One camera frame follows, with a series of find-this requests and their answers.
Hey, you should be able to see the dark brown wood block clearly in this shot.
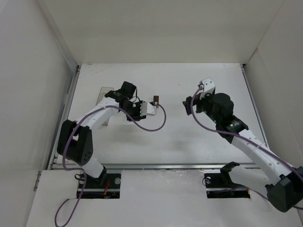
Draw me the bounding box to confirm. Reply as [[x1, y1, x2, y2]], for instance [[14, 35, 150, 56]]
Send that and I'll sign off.
[[153, 95, 159, 106]]

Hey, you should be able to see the clear plastic box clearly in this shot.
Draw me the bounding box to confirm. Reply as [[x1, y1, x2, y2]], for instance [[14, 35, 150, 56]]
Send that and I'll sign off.
[[96, 87, 117, 128]]

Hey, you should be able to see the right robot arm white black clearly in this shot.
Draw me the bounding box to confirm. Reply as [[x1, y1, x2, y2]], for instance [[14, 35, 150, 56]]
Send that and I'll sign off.
[[182, 90, 303, 213]]

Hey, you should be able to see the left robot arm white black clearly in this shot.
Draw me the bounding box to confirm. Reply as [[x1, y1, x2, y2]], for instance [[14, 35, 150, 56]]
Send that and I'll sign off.
[[57, 81, 146, 186]]

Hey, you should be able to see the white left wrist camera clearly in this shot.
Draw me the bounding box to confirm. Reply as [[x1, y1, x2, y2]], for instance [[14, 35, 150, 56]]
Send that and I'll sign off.
[[140, 102, 157, 116]]

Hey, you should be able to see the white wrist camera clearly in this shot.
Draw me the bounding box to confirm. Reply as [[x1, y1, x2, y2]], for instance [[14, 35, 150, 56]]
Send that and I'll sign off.
[[140, 102, 157, 116], [198, 77, 216, 94]]

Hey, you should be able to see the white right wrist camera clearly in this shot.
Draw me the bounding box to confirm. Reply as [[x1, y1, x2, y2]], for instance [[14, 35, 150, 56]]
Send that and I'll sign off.
[[198, 77, 216, 94]]

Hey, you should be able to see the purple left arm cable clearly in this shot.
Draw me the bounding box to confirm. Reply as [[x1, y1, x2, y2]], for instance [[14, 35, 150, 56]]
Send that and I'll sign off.
[[54, 103, 168, 227]]

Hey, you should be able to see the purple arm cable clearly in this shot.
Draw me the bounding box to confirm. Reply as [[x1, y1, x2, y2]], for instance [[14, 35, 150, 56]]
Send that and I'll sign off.
[[191, 85, 303, 210], [54, 103, 168, 227]]

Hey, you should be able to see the aluminium right side rail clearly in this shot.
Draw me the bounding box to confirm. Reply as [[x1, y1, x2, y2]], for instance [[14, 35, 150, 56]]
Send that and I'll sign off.
[[240, 64, 270, 148]]

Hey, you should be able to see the aluminium rail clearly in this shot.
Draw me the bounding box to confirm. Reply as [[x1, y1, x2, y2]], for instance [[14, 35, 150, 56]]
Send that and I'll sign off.
[[43, 64, 81, 170], [240, 64, 270, 148], [50, 163, 260, 170]]

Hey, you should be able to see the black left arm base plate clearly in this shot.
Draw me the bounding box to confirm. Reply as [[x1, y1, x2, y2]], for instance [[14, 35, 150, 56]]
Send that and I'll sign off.
[[74, 173, 121, 199]]

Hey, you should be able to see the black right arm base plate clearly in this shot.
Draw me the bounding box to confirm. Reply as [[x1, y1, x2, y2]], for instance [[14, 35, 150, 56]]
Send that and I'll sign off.
[[203, 162, 250, 199]]

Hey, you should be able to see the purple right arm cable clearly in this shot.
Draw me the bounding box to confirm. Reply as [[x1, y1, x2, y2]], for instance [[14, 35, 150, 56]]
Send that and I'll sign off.
[[191, 85, 303, 210]]

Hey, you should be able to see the aluminium left side rail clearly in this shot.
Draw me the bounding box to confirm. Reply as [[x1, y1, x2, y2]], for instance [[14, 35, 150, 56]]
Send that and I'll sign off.
[[43, 64, 81, 170]]

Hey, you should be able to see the aluminium front rail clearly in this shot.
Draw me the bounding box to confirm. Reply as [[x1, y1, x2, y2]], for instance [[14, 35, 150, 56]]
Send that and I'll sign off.
[[50, 163, 260, 170]]

